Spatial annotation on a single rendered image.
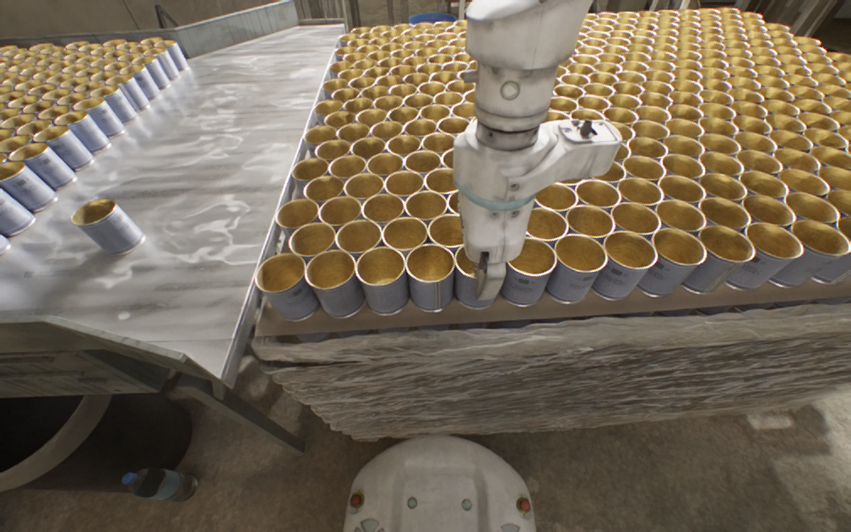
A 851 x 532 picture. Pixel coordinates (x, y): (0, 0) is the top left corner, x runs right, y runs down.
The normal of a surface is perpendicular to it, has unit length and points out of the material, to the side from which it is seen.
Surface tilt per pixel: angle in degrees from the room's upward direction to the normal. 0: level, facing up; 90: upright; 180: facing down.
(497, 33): 99
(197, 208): 0
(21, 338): 90
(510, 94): 91
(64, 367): 90
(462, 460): 1
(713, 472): 0
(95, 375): 90
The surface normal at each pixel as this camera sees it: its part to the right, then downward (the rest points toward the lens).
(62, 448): 0.86, 0.40
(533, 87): 0.25, 0.75
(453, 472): -0.04, 0.50
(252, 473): -0.01, -0.62
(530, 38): -0.05, 0.77
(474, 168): -0.79, 0.50
